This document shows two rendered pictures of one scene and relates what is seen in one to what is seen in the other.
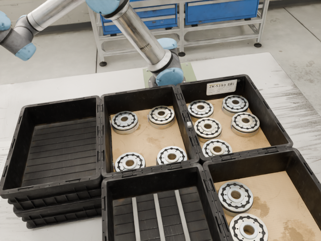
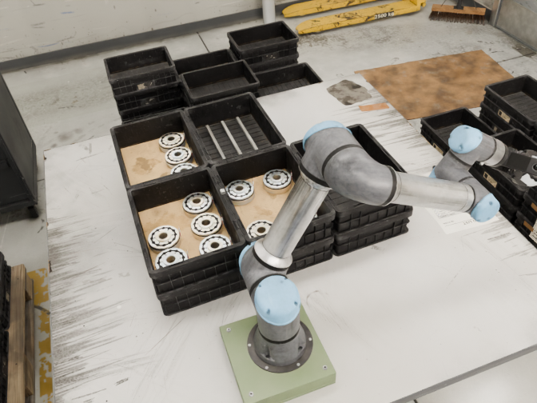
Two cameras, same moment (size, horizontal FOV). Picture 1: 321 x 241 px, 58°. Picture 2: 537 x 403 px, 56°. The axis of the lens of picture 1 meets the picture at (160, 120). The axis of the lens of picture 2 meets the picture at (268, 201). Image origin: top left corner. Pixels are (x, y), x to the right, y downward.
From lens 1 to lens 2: 1.98 m
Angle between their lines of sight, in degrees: 92
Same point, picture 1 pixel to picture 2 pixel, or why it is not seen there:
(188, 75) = (244, 365)
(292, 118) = (92, 325)
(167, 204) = not seen: hidden behind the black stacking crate
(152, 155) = (261, 199)
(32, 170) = not seen: hidden behind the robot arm
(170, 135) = (247, 221)
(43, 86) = (508, 329)
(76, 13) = not seen: outside the picture
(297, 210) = (137, 180)
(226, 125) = (185, 241)
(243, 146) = (170, 221)
